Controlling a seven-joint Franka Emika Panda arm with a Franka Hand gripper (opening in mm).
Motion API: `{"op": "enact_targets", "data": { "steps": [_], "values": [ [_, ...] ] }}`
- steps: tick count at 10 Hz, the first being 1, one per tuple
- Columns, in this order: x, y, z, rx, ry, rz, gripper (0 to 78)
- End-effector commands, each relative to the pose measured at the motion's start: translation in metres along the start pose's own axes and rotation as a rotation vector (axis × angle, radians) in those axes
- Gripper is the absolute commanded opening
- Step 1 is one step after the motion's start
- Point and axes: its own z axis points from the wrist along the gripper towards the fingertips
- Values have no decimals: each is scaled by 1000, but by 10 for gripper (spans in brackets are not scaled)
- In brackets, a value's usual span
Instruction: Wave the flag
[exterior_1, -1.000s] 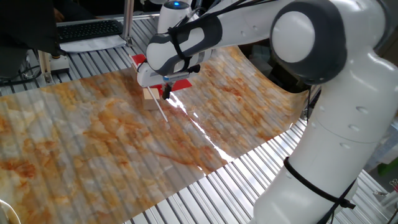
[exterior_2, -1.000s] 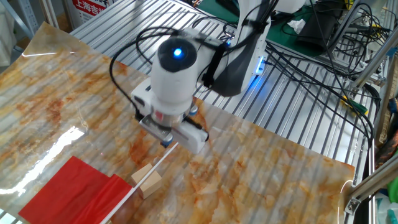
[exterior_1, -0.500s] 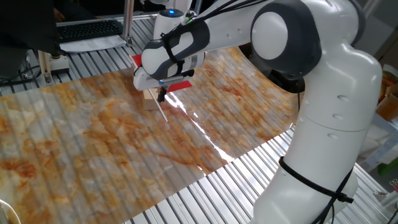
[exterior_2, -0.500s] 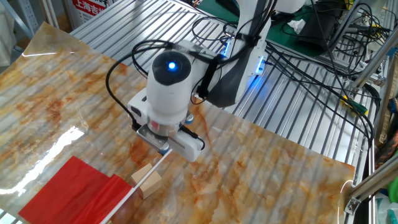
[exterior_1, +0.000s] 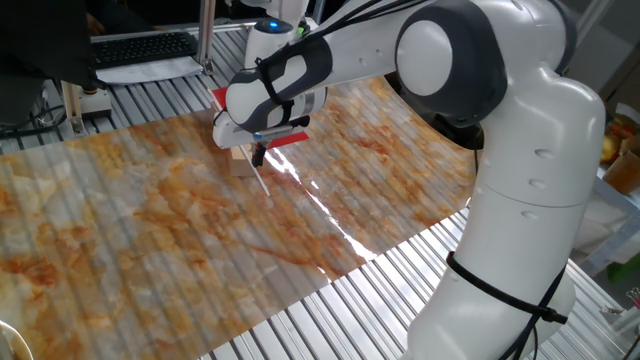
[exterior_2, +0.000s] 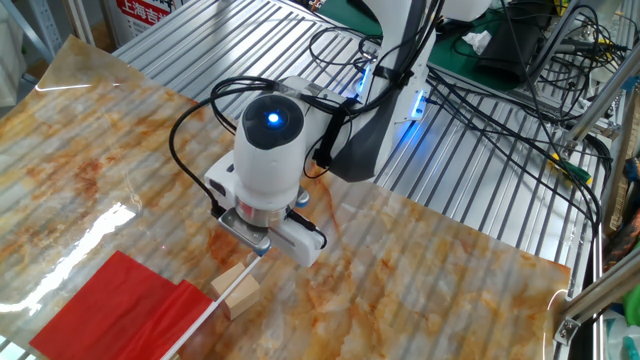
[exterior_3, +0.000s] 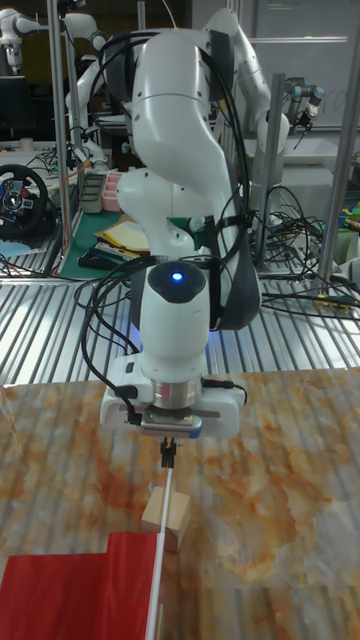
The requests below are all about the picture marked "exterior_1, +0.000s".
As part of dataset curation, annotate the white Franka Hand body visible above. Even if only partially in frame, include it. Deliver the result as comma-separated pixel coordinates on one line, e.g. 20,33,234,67
212,109,311,151

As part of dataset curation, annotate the person's bare hand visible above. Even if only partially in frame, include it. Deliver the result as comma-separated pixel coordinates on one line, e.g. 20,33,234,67
85,12,107,37

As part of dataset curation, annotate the light wooden cube block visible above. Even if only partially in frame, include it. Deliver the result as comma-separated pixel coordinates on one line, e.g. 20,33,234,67
229,144,259,178

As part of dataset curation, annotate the white paper sheet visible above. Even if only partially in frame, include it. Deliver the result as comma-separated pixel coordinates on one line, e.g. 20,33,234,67
94,55,204,85

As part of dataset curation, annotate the orange marble pattern mat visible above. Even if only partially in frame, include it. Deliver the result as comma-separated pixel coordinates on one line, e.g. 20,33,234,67
0,74,496,360

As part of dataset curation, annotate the black computer keyboard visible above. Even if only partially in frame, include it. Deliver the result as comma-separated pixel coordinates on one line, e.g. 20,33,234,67
91,32,200,70

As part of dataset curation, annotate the person in black clothing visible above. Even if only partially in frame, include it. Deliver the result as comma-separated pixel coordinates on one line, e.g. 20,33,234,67
0,0,109,126

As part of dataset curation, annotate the white bowl rim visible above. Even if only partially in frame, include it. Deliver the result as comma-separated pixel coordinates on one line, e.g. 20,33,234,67
0,319,34,360

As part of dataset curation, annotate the brown cardboard box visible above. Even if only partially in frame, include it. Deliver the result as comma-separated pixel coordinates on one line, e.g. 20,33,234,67
602,148,640,196

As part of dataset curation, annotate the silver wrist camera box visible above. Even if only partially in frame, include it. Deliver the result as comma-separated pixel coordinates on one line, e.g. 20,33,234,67
252,118,310,143

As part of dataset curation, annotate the short aluminium post with bracket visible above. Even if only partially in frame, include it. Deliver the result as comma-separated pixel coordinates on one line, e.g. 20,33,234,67
59,79,114,136

